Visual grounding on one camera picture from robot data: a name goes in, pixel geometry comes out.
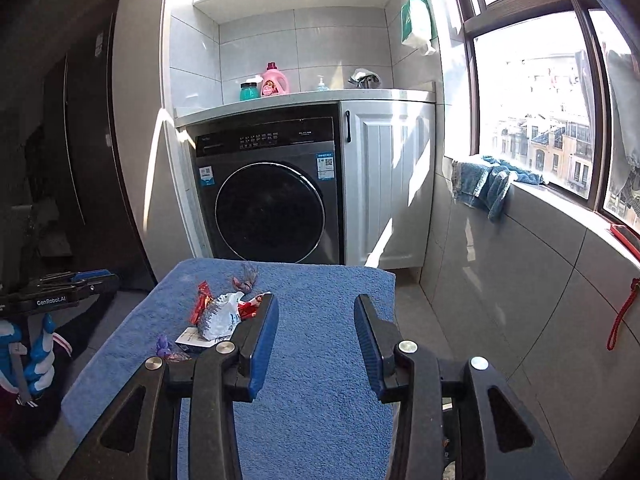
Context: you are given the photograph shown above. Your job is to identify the red flat object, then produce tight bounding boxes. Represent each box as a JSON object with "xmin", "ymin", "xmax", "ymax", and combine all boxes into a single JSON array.
[{"xmin": 610, "ymin": 224, "xmax": 640, "ymax": 252}]

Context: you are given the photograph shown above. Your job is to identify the red cord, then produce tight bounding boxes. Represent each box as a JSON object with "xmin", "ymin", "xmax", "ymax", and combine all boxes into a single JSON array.
[{"xmin": 606, "ymin": 277, "xmax": 640, "ymax": 352}]

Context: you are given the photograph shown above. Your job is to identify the red and white wrapper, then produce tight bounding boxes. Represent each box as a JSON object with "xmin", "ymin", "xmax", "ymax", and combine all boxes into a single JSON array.
[{"xmin": 237, "ymin": 291, "xmax": 272, "ymax": 321}]

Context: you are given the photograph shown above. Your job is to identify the grey crumpled cloth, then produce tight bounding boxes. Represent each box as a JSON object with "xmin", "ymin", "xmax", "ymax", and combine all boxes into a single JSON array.
[{"xmin": 348, "ymin": 68, "xmax": 382, "ymax": 89}]

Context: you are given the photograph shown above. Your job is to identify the red snack wrapper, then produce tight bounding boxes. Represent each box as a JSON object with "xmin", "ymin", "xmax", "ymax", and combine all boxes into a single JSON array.
[{"xmin": 190, "ymin": 281, "xmax": 215, "ymax": 326}]

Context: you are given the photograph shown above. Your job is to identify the green and white hanging bag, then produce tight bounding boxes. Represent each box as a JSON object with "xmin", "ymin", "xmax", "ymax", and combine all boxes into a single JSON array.
[{"xmin": 400, "ymin": 0, "xmax": 439, "ymax": 56}]

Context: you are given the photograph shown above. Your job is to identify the grey washing machine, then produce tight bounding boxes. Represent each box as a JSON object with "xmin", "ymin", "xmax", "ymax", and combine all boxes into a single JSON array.
[{"xmin": 186, "ymin": 105, "xmax": 346, "ymax": 266}]

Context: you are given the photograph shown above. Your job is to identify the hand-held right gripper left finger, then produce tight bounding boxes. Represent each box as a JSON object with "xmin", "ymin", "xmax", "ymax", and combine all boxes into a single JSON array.
[{"xmin": 57, "ymin": 292, "xmax": 280, "ymax": 480}]

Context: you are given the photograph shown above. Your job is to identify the white plastic bag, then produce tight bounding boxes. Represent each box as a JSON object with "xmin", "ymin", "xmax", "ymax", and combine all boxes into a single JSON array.
[{"xmin": 197, "ymin": 292, "xmax": 246, "ymax": 341}]

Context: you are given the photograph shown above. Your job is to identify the purple candy wrapper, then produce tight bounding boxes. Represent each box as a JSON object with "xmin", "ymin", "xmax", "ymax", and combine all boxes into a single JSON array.
[{"xmin": 155, "ymin": 335, "xmax": 193, "ymax": 363}]

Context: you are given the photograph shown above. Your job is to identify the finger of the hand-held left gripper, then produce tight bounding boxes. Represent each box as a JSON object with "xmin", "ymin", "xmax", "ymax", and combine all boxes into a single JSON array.
[
  {"xmin": 39, "ymin": 269, "xmax": 119, "ymax": 286},
  {"xmin": 72, "ymin": 279, "xmax": 122, "ymax": 306}
]

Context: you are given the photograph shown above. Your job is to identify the blue terry towel mat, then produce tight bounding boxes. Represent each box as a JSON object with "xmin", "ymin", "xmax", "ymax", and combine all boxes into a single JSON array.
[{"xmin": 62, "ymin": 258, "xmax": 401, "ymax": 480}]

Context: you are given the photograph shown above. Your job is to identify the white paper card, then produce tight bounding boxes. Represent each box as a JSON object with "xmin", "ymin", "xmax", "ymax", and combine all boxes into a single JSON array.
[{"xmin": 175, "ymin": 326, "xmax": 216, "ymax": 350}]

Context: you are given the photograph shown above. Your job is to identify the person's left hand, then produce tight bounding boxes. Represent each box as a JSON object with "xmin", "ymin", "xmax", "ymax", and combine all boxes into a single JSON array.
[{"xmin": 0, "ymin": 312, "xmax": 57, "ymax": 407}]

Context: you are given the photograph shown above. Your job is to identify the dark sliding door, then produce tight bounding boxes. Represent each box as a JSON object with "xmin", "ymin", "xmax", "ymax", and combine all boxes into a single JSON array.
[{"xmin": 0, "ymin": 10, "xmax": 151, "ymax": 291}]

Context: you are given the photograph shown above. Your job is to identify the pink detergent bottle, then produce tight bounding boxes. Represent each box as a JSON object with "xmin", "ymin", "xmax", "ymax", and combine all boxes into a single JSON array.
[{"xmin": 260, "ymin": 62, "xmax": 292, "ymax": 96}]

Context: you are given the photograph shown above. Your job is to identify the white cabinet door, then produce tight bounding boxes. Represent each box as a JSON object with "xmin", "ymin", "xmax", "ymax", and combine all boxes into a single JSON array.
[{"xmin": 340, "ymin": 94, "xmax": 438, "ymax": 268}]

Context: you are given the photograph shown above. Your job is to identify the grey hanging garment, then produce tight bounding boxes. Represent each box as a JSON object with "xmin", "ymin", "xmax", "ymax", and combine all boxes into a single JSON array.
[{"xmin": 602, "ymin": 47, "xmax": 640, "ymax": 196}]

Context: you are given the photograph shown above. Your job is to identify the clear plastic wrapper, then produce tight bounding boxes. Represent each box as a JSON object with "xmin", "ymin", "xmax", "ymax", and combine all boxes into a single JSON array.
[{"xmin": 232, "ymin": 262, "xmax": 261, "ymax": 293}]

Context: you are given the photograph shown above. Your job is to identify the blue jeans on sill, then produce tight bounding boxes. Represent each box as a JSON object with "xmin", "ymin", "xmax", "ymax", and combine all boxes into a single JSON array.
[{"xmin": 451, "ymin": 155, "xmax": 546, "ymax": 223}]

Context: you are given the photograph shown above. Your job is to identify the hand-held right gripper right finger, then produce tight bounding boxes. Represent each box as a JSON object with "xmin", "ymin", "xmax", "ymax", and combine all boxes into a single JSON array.
[{"xmin": 353, "ymin": 294, "xmax": 576, "ymax": 480}]

